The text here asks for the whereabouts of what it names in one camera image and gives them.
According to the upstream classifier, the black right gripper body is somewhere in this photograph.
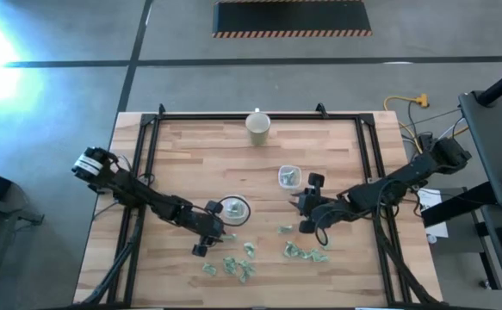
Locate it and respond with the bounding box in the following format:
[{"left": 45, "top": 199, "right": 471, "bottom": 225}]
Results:
[{"left": 296, "top": 171, "right": 336, "bottom": 236}]

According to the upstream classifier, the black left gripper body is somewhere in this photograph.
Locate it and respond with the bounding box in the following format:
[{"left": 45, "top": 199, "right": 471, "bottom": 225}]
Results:
[{"left": 189, "top": 201, "right": 226, "bottom": 258}]

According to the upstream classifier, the clear plastic container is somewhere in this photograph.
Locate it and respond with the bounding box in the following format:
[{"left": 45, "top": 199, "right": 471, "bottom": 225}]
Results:
[
  {"left": 277, "top": 164, "right": 302, "bottom": 190},
  {"left": 219, "top": 194, "right": 252, "bottom": 228}
]

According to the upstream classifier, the tan paper cup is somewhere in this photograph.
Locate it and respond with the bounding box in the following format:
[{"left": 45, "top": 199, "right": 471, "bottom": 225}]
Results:
[{"left": 245, "top": 107, "right": 272, "bottom": 146}]

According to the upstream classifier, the white paper sheet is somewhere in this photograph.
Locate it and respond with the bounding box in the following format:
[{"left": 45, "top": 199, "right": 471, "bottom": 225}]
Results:
[{"left": 416, "top": 188, "right": 449, "bottom": 240}]

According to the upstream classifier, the black support beam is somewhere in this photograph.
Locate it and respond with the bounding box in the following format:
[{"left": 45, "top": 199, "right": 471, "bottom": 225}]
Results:
[{"left": 420, "top": 180, "right": 499, "bottom": 228}]

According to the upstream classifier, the black hazard-striped floor mat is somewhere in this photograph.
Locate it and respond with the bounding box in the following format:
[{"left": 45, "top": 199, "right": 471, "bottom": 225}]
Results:
[{"left": 211, "top": 0, "right": 373, "bottom": 39}]

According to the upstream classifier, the dark grey desk top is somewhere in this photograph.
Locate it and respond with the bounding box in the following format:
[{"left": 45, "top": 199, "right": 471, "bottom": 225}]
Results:
[{"left": 457, "top": 88, "right": 502, "bottom": 208}]

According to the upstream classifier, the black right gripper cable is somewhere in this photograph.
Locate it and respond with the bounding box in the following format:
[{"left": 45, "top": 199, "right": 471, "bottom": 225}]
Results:
[{"left": 313, "top": 206, "right": 350, "bottom": 247}]

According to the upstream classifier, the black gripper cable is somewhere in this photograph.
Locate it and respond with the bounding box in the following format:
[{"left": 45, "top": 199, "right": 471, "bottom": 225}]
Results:
[
  {"left": 313, "top": 206, "right": 350, "bottom": 247},
  {"left": 189, "top": 194, "right": 252, "bottom": 228}
]

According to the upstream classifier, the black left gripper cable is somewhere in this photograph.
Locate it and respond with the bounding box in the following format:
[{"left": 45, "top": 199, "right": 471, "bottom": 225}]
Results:
[{"left": 189, "top": 194, "right": 252, "bottom": 228}]

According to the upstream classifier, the black aluminium table frame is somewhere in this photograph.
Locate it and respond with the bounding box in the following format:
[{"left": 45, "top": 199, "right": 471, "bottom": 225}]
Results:
[{"left": 77, "top": 102, "right": 439, "bottom": 307}]

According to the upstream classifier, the black cable bundle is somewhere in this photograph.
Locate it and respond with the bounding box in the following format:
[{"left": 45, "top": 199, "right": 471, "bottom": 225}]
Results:
[{"left": 399, "top": 101, "right": 471, "bottom": 152}]

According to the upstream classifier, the yellow extension cord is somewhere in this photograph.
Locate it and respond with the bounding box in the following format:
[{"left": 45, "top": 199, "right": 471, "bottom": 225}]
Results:
[{"left": 382, "top": 93, "right": 431, "bottom": 154}]

